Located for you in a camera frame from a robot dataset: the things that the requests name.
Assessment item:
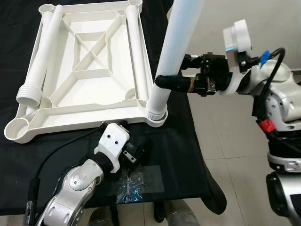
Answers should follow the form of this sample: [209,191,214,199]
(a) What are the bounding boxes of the white plastic table top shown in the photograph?
[4,0,168,144]

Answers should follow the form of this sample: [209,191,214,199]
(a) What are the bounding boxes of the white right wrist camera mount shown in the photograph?
[221,19,253,97]

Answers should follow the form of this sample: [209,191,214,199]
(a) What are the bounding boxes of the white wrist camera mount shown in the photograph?
[94,123,131,174]
[221,19,253,97]

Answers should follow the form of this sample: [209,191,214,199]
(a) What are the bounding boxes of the clear plastic bag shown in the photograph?
[107,165,166,205]

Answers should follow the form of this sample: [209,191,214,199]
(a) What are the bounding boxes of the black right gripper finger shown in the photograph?
[154,74,198,94]
[182,53,207,66]

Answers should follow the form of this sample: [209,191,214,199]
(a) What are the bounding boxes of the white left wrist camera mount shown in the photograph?
[94,123,131,174]

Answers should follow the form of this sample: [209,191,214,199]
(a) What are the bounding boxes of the grey robot left leg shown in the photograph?
[87,207,116,226]

